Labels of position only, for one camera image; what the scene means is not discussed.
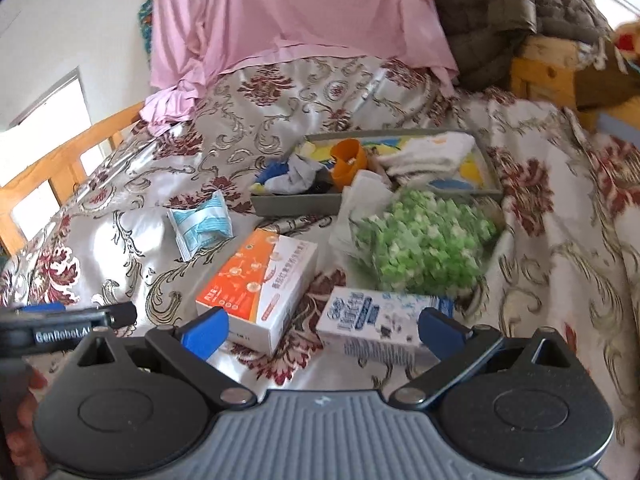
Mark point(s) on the orange white cardboard box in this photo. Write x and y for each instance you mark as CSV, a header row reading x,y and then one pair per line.
x,y
255,285

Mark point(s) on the wooden bunk frame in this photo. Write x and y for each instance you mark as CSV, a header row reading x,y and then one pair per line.
x,y
537,75

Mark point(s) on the white blue milk carton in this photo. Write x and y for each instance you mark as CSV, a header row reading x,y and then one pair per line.
x,y
370,320

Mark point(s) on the grey tray with cartoon print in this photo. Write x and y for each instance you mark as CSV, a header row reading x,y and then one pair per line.
x,y
295,205

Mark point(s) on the person's left hand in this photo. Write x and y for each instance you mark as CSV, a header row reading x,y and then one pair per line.
x,y
25,430

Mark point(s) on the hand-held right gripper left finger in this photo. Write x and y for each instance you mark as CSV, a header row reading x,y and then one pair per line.
x,y
205,332

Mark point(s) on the orange plastic case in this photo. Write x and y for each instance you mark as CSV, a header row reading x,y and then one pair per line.
x,y
347,165

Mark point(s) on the floral satin bedspread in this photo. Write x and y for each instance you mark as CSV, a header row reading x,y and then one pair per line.
x,y
550,240

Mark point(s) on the blue white striped packet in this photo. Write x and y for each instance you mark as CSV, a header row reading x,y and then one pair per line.
x,y
200,225

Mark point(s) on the white window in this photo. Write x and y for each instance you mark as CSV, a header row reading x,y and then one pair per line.
x,y
45,110

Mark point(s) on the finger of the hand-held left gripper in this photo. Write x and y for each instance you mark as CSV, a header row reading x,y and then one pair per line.
x,y
45,306
120,314

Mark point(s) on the dark blue sock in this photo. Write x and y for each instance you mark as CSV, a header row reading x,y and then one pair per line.
x,y
265,172

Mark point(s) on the pastel striped sock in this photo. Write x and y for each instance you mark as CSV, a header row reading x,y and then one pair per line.
x,y
430,152

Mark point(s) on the colourful wall poster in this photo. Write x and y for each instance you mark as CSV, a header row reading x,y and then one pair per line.
x,y
145,25

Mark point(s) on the light grey cloth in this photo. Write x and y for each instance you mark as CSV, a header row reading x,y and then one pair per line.
x,y
365,195

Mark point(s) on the colourful patchwork cloth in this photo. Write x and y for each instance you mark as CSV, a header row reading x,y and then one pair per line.
x,y
627,40

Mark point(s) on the dark brown printed cloth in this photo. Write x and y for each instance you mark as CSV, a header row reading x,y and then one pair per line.
x,y
605,85

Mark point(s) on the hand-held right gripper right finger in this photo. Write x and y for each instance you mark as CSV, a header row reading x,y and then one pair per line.
x,y
440,332

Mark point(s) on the bag of green cubes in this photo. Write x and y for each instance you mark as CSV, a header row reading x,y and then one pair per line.
x,y
425,240

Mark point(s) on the wooden bed rail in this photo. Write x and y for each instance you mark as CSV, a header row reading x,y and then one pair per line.
x,y
60,165

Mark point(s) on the olive quilted jacket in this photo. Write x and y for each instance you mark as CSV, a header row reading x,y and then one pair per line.
x,y
525,10

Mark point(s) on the pink hanging sheet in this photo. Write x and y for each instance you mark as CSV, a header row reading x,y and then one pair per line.
x,y
300,10

